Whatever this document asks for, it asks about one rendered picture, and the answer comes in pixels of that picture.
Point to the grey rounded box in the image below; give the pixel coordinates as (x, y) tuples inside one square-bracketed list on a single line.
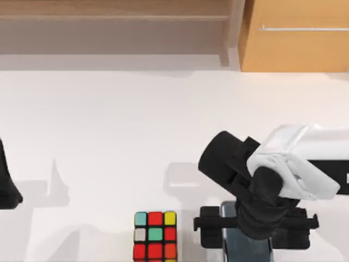
[(245, 251)]

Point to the multicoloured puzzle cube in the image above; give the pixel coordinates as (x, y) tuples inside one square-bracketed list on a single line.
[(155, 234)]

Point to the wooden cupboard door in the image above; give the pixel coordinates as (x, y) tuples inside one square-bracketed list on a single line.
[(300, 54)]

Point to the wooden cupboard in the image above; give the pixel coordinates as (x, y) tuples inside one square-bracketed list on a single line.
[(294, 52)]

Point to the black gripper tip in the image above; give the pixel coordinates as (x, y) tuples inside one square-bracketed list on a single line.
[(6, 188)]

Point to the wooden open shelf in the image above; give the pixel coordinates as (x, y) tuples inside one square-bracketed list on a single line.
[(114, 35)]

